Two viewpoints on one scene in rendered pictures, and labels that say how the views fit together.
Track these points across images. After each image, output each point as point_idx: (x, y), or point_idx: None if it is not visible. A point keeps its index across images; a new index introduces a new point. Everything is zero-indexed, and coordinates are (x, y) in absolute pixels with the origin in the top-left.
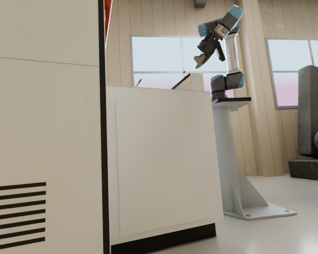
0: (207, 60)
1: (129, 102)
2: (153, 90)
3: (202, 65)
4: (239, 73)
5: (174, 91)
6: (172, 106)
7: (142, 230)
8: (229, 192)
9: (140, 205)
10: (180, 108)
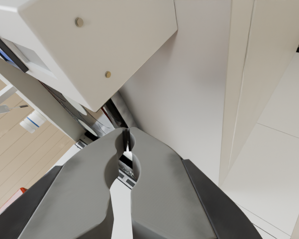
0: (238, 214)
1: (234, 153)
2: (223, 150)
3: (175, 151)
4: None
5: (226, 115)
6: (248, 90)
7: None
8: None
9: (297, 39)
10: (255, 64)
